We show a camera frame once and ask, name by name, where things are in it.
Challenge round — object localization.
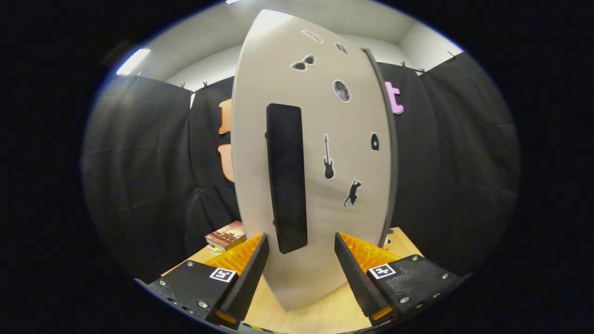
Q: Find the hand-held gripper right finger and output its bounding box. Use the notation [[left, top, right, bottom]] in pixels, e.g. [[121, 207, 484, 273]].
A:
[[334, 232, 473, 325]]

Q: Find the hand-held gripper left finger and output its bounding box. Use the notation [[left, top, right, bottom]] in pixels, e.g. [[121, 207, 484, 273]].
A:
[[136, 233, 270, 330]]

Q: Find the beige shoe cabinet door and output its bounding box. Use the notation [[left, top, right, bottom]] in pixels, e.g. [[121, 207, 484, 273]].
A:
[[231, 9, 395, 311]]

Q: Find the dark grey shoe cabinet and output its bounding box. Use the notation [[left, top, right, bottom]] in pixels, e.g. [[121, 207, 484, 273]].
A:
[[362, 48, 399, 249]]

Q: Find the brown book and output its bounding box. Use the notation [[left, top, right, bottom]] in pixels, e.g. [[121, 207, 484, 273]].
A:
[[205, 221, 246, 251]]

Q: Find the black backdrop cloth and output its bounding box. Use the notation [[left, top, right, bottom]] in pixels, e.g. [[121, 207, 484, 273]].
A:
[[81, 51, 520, 279]]

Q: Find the narrow ceiling light strip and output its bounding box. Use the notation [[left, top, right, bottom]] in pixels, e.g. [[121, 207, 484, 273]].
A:
[[116, 48, 151, 76]]

